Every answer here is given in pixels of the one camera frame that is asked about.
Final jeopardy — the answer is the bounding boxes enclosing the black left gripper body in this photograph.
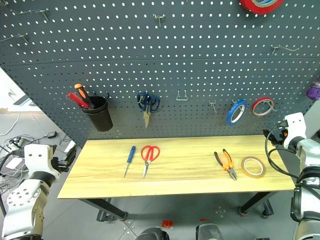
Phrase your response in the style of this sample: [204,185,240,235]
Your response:
[50,155,72,176]

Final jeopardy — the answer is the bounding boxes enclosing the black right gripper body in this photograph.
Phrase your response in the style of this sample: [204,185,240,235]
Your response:
[273,126,286,148]

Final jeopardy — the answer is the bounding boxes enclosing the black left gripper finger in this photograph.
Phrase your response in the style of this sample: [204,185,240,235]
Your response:
[64,144,78,165]

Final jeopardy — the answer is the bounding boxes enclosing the dark grey metal pegboard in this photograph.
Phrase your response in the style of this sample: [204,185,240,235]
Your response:
[0,0,320,149]

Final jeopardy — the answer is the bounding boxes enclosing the black power adapter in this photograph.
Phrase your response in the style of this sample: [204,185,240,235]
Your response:
[43,130,59,140]

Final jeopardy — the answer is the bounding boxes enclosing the thin red tape roll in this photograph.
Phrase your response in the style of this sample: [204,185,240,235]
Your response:
[251,97,275,118]

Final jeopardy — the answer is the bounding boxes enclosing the tan tape roll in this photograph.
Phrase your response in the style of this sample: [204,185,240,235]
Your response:
[240,156,267,179]

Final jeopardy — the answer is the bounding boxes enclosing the blue tape roll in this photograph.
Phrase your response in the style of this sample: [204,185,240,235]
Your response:
[225,99,249,127]

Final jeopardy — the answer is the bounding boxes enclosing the black cup holder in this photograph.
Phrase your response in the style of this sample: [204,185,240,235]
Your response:
[81,95,114,133]

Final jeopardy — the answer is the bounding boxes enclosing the white flat box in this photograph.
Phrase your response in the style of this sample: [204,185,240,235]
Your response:
[4,159,23,170]

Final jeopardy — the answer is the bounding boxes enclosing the orange and black pliers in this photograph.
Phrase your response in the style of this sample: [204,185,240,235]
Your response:
[213,148,238,181]

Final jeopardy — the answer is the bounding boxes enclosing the purple bundle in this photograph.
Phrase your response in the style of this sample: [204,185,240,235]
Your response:
[305,76,320,101]

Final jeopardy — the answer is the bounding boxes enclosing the black table leg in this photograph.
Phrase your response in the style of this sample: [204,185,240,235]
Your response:
[238,191,279,216]
[79,198,129,222]

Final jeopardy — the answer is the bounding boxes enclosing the black caster wheel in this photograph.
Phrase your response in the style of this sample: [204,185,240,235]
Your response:
[260,199,275,219]

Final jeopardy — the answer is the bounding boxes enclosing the long metal pegboard hook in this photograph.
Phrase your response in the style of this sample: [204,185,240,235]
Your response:
[270,44,300,55]
[0,33,30,45]
[10,8,51,22]

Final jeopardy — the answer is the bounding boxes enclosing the dark rounded shape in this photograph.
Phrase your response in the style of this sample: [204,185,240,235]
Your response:
[195,223,225,240]
[134,226,170,240]

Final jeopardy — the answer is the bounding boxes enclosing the large red tape roll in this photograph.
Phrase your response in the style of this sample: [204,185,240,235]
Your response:
[238,0,286,15]

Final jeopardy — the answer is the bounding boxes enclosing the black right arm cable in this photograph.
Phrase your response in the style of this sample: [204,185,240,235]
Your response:
[264,120,302,181]

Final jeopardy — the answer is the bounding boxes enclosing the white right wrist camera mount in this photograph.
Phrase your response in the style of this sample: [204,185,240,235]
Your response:
[283,112,307,149]

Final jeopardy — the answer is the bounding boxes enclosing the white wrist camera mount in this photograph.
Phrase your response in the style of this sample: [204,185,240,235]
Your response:
[283,112,307,149]
[23,144,55,177]

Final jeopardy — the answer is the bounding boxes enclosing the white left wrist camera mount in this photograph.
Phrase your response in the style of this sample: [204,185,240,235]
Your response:
[23,144,55,177]

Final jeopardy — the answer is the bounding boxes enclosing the blue handled screwdriver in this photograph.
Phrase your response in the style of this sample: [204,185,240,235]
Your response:
[123,145,137,179]

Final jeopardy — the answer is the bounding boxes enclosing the white floor cable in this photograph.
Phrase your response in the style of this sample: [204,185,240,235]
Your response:
[0,112,21,137]

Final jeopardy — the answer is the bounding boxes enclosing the red handled scissors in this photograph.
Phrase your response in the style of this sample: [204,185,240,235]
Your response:
[140,144,161,180]

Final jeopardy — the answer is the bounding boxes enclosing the blue handled scissors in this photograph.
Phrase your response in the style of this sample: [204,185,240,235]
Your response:
[136,92,161,129]

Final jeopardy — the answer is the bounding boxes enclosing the metal wire loop hook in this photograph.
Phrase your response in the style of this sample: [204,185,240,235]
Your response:
[175,89,189,102]

